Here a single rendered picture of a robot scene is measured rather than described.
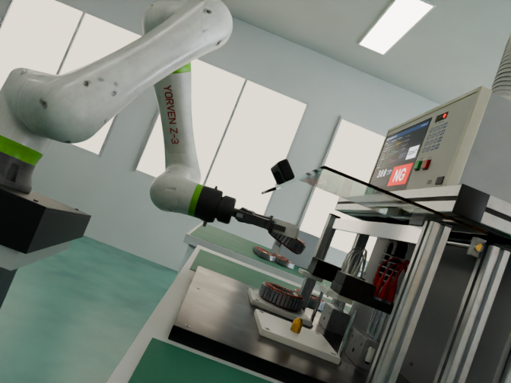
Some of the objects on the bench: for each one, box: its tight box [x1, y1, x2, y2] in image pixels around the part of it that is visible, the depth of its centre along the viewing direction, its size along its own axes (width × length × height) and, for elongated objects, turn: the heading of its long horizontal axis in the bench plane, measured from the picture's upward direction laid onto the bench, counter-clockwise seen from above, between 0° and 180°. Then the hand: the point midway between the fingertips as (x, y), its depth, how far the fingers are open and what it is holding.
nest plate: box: [247, 287, 313, 327], centre depth 107 cm, size 15×15×1 cm
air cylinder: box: [345, 328, 381, 371], centre depth 84 cm, size 5×8×6 cm
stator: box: [259, 282, 305, 312], centre depth 108 cm, size 11×11×4 cm
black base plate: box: [168, 266, 411, 383], centre depth 95 cm, size 47×64×2 cm
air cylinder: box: [319, 302, 351, 337], centre depth 108 cm, size 5×8×6 cm
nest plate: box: [254, 309, 341, 365], centre depth 83 cm, size 15×15×1 cm
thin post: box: [337, 309, 358, 364], centre depth 78 cm, size 2×2×10 cm
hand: (289, 229), depth 120 cm, fingers closed on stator, 11 cm apart
